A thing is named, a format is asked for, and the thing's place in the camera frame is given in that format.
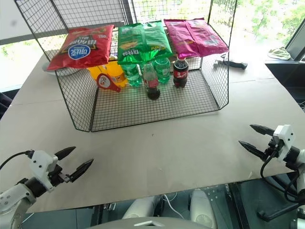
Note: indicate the nearly empty cola bottle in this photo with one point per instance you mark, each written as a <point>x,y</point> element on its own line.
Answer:
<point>151,82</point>

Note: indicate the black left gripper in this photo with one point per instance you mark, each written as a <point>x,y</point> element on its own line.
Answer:
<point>57,177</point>

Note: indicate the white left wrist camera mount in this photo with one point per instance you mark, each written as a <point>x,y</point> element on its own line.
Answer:
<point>41,164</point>

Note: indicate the dark cola bottle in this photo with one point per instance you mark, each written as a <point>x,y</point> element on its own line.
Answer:
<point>180,74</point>

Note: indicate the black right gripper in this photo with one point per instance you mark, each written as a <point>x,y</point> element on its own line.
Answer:
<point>274,149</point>

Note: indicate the black side table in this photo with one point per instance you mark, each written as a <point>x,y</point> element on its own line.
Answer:
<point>288,76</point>

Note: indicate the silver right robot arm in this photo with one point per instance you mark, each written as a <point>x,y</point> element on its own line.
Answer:
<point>299,159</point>

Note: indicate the green snack bag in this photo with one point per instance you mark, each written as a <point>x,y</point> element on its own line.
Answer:
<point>156,40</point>
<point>129,45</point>

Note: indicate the green soda bottle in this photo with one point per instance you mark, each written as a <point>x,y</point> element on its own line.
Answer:
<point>133,75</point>
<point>163,70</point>

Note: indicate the orange soda bottle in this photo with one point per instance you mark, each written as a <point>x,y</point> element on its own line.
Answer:
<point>114,72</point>

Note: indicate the grey robot torso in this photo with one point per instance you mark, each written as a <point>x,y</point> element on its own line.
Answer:
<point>152,224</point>

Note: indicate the red snack bag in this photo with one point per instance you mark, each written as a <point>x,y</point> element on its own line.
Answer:
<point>81,47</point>

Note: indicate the grey rounded robot leg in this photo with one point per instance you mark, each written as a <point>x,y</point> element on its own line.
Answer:
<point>202,207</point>
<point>139,207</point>

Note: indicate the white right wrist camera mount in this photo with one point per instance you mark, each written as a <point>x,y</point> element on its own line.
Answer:
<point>284,139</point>

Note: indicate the white and green cloth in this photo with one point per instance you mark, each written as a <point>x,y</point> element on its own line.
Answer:
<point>278,53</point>

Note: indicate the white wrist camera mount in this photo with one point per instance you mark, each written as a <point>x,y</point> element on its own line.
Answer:
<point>41,164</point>
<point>284,139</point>

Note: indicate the pink snack bag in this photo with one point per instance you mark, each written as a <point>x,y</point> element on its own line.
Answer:
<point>207,40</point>
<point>177,38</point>

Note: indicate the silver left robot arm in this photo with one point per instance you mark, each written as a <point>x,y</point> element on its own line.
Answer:
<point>16,195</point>

